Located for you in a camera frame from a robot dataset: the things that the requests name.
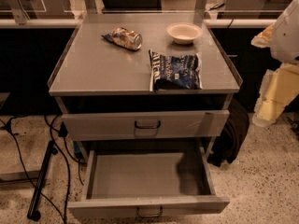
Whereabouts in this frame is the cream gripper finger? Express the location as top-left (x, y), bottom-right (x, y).
top-left (251, 24), bottom-right (275, 49)

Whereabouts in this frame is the blue chip bag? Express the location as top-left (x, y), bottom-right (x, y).
top-left (149, 49), bottom-right (202, 91)

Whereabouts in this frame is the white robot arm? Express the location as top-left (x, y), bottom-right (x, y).
top-left (251, 0), bottom-right (299, 127)

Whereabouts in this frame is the grey metal drawer cabinet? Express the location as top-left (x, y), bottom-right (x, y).
top-left (47, 12), bottom-right (244, 220)

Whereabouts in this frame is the crushed shiny snack bag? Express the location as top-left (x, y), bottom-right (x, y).
top-left (102, 27), bottom-right (143, 51)

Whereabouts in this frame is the open middle drawer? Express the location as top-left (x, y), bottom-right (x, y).
top-left (68, 147), bottom-right (230, 218)

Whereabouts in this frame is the upper closed drawer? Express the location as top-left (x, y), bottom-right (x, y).
top-left (63, 110), bottom-right (229, 141)

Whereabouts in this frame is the white bowl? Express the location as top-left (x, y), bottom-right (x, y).
top-left (166, 22), bottom-right (203, 45)

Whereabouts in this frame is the black backpack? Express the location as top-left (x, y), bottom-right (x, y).
top-left (207, 99), bottom-right (249, 167)

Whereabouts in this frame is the black stand leg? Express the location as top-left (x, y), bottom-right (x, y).
top-left (27, 141), bottom-right (55, 221)

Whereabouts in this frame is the black floor cable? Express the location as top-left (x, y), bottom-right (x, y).
top-left (0, 115), bottom-right (86, 224)

